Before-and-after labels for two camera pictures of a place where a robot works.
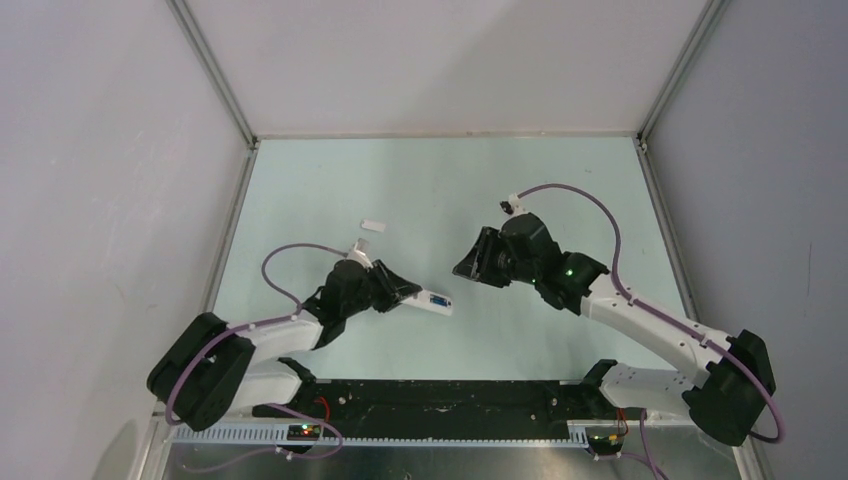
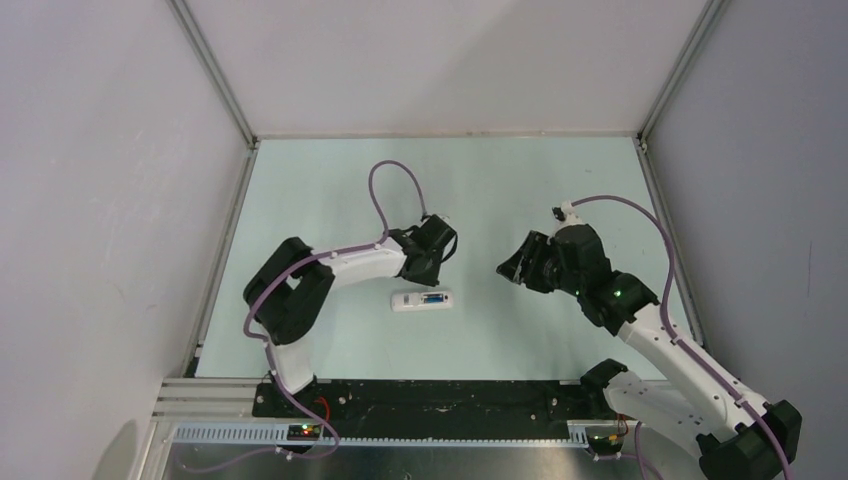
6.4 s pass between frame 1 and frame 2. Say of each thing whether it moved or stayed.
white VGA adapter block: moved
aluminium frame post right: stayed
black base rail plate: stayed
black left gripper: moved
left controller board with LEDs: stayed
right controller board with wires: stayed
